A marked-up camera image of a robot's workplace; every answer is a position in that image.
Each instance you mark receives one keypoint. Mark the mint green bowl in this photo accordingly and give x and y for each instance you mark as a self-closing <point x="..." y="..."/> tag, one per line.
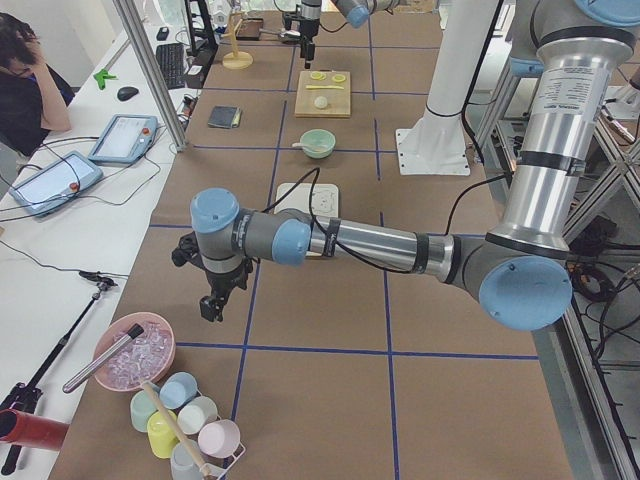
<point x="317" y="143"/>

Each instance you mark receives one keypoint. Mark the bamboo cutting board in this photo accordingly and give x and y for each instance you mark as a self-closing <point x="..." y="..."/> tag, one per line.
<point x="323" y="94"/>

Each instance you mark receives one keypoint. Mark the white ceramic spoon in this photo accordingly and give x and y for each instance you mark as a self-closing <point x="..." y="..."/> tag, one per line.
<point x="311" y="147"/>

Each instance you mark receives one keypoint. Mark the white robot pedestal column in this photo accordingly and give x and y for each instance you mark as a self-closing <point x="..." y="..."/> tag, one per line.
<point x="472" y="54"/>

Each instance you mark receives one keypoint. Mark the upper lemon slice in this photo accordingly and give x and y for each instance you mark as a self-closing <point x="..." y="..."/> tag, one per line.
<point x="317" y="76"/>

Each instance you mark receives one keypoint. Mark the cream bear serving tray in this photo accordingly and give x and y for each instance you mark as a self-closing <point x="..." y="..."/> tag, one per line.
<point x="325" y="198"/>

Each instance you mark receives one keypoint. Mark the wooden stick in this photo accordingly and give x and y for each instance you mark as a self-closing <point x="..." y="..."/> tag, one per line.
<point x="205" y="469"/>

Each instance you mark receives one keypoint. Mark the green plastic clip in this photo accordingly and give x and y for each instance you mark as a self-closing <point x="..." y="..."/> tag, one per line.
<point x="102" y="76"/>

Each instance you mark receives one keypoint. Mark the black tripod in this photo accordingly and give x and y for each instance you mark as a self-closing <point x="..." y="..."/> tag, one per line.
<point x="24" y="397"/>

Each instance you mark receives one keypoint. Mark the near blue teach pendant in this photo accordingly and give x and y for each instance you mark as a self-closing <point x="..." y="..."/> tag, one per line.
<point x="57" y="184"/>

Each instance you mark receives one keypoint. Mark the person in black shirt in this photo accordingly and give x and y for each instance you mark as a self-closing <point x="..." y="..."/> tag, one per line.
<point x="34" y="97"/>

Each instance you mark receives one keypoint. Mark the steel tube in bowl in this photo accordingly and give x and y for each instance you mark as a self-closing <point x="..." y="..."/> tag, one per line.
<point x="90" y="369"/>

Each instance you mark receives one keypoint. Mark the steel scoop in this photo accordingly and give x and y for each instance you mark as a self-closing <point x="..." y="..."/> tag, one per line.
<point x="286" y="36"/>

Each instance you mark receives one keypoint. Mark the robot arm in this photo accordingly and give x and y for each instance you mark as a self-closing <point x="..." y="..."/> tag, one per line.
<point x="355" y="12"/>
<point x="516" y="272"/>

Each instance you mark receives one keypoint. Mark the grey folded cloth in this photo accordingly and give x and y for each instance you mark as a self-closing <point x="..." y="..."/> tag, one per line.
<point x="224" y="117"/>

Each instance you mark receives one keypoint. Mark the wooden mug tree stand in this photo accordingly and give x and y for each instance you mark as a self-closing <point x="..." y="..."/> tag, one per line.
<point x="236" y="59"/>

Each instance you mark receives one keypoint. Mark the aluminium frame post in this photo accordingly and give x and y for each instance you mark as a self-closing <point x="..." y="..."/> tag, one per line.
<point x="136" y="33"/>

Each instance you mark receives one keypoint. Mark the wire rack of cups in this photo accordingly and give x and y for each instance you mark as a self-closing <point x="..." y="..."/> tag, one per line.
<point x="217" y="439"/>

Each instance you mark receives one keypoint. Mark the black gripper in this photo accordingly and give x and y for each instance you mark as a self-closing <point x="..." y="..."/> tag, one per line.
<point x="306" y="28"/>
<point x="223" y="282"/>

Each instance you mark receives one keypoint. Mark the yellow plastic knife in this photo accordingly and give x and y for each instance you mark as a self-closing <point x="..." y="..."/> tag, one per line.
<point x="323" y="87"/>

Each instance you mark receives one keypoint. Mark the blue teach pendant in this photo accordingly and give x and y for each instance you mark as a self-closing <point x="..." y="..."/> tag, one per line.
<point x="125" y="139"/>
<point x="57" y="184"/>

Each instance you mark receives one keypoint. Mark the white steamed bun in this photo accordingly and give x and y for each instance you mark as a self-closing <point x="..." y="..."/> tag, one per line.
<point x="321" y="102"/>

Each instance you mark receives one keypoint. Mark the red cylinder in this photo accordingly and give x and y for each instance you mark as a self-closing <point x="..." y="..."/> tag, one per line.
<point x="30" y="430"/>

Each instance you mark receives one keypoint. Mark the pink bowl with ice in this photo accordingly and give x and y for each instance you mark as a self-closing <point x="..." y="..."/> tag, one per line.
<point x="147" y="357"/>

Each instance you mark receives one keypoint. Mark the black computer mouse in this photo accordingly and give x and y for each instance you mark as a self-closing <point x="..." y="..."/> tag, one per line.
<point x="126" y="93"/>

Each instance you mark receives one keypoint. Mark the black keyboard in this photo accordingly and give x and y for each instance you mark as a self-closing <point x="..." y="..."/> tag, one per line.
<point x="170" y="59"/>

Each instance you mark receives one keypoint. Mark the far blue teach pendant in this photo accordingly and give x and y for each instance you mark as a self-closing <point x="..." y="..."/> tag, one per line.
<point x="125" y="139"/>

